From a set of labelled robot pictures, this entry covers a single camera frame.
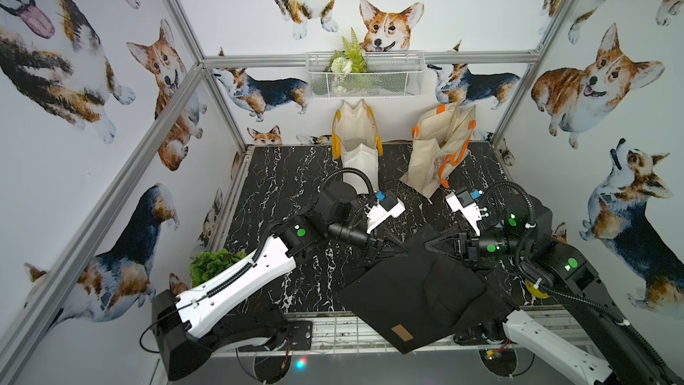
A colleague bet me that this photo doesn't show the green leafy plant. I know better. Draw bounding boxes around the green leafy plant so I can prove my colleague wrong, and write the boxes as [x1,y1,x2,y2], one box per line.
[190,249,247,287]

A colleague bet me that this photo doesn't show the cream bag yellow handles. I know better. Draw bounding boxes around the cream bag yellow handles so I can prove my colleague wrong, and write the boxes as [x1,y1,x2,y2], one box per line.
[331,100,383,192]

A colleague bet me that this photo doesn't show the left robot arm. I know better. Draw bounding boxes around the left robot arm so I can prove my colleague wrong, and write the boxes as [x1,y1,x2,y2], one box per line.
[147,168,405,381]

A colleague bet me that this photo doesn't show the white wire wall basket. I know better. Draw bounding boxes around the white wire wall basket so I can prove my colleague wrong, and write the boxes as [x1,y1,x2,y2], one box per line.
[306,52,427,98]

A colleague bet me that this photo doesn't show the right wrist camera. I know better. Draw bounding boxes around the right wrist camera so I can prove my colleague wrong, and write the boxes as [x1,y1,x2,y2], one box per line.
[445,190,483,236]

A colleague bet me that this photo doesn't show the cream bag orange handles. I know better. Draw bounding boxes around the cream bag orange handles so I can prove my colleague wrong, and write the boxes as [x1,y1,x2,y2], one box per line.
[400,104,477,199]

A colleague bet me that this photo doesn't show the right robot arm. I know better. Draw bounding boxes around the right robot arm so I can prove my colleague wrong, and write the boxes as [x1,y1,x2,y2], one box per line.
[424,181,683,384]

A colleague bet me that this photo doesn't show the green fern with white flower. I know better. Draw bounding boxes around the green fern with white flower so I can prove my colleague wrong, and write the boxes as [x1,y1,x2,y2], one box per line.
[326,29,370,96]

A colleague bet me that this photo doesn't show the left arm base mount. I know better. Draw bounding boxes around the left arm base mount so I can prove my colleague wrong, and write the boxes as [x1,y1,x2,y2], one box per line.
[238,321,314,352]

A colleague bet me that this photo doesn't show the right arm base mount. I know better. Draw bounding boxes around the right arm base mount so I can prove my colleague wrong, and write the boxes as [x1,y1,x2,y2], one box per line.
[452,320,508,346]

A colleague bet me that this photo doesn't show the black canvas bag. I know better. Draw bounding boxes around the black canvas bag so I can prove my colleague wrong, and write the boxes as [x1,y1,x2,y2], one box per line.
[336,226,515,354]

